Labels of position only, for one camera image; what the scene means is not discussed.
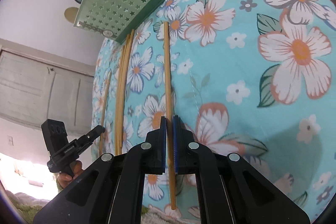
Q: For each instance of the green plastic utensil holder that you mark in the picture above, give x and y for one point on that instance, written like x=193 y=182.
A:
x=114 y=19

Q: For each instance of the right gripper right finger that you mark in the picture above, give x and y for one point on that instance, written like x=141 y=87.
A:
x=230 y=189

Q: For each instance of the white wooden door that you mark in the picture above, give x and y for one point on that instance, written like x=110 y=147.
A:
x=36 y=86

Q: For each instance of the floral blue tablecloth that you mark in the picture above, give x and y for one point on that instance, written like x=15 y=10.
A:
x=255 y=77

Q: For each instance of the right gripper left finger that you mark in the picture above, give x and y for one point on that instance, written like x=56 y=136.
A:
x=110 y=190

